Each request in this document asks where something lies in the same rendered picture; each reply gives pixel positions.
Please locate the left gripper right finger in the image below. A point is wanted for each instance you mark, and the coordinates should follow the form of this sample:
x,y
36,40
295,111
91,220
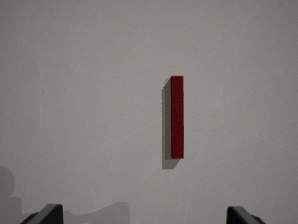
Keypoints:
x,y
238,215

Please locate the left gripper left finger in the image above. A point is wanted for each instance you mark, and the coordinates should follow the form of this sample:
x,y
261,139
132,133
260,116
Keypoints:
x,y
50,214

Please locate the dark red rod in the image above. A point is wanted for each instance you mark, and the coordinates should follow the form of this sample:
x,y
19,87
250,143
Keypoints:
x,y
177,117

